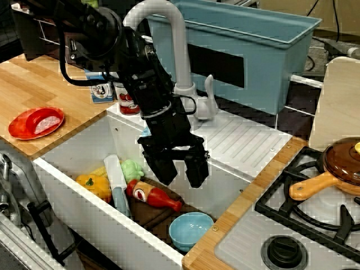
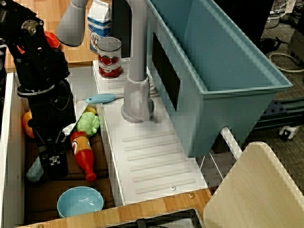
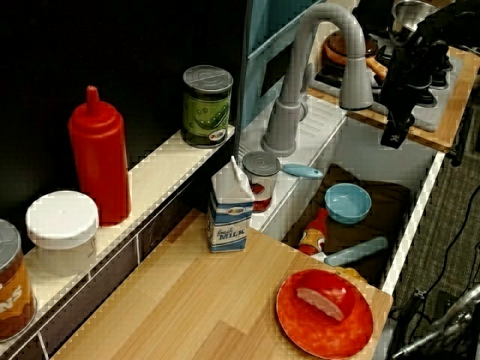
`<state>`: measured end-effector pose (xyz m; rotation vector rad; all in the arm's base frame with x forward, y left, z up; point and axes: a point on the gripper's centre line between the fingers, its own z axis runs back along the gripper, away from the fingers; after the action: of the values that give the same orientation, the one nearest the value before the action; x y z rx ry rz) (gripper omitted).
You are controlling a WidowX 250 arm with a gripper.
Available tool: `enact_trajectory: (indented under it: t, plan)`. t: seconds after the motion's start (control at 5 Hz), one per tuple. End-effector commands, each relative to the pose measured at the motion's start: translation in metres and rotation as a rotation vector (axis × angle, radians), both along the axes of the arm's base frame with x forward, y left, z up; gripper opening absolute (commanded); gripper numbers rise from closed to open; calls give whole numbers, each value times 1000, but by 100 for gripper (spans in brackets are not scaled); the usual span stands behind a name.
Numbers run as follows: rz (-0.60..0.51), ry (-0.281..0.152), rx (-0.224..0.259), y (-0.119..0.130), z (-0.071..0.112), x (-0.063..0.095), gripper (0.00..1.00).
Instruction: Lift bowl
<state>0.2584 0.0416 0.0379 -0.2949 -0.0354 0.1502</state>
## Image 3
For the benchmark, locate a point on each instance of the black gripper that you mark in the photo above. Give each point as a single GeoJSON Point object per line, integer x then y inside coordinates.
{"type": "Point", "coordinates": [399, 86]}

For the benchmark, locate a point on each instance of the light blue bowl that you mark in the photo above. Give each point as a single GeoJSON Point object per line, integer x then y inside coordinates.
{"type": "Point", "coordinates": [347, 204]}

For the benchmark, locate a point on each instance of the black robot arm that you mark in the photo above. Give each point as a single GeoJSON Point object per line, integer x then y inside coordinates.
{"type": "Point", "coordinates": [431, 41]}

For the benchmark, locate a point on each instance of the white toy sink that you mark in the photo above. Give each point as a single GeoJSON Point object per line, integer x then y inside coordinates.
{"type": "Point", "coordinates": [356, 150]}

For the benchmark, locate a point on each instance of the brown cloth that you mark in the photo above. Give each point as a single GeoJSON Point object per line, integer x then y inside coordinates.
{"type": "Point", "coordinates": [388, 210]}

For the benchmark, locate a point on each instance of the brown pan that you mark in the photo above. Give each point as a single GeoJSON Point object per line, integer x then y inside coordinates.
{"type": "Point", "coordinates": [335, 48]}

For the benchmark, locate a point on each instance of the shiny metal pot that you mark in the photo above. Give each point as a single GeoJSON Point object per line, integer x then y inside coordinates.
{"type": "Point", "coordinates": [405, 15]}

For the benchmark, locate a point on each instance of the grey toy faucet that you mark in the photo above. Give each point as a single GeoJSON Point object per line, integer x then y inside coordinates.
{"type": "Point", "coordinates": [285, 123]}

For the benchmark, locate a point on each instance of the red orange toy bottle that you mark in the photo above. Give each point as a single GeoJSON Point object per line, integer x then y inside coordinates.
{"type": "Point", "coordinates": [313, 236]}

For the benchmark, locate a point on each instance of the tomato can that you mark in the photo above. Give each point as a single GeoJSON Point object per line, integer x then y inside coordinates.
{"type": "Point", "coordinates": [262, 168]}

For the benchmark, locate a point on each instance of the yellow toy food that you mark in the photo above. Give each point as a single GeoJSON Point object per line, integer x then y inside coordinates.
{"type": "Point", "coordinates": [352, 274]}

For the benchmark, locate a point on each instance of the blue white milk carton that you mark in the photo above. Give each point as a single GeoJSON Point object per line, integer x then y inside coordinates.
{"type": "Point", "coordinates": [228, 210]}

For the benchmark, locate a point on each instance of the salmon sushi piece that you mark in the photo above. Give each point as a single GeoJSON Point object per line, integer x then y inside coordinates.
{"type": "Point", "coordinates": [322, 303]}

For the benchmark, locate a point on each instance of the green peas can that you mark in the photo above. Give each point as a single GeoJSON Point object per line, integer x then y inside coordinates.
{"type": "Point", "coordinates": [206, 112]}

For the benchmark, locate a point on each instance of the metal stand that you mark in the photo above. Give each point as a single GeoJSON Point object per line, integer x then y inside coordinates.
{"type": "Point", "coordinates": [442, 330]}

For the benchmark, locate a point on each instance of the red plate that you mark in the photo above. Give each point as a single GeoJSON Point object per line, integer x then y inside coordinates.
{"type": "Point", "coordinates": [318, 332]}

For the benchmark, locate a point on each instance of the red squeeze bottle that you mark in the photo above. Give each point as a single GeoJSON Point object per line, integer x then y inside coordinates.
{"type": "Point", "coordinates": [99, 150]}

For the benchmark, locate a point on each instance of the white lidded jar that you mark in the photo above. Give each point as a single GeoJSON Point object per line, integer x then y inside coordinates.
{"type": "Point", "coordinates": [62, 228]}

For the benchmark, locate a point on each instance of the orange beans can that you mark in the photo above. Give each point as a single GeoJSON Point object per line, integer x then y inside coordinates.
{"type": "Point", "coordinates": [13, 292]}

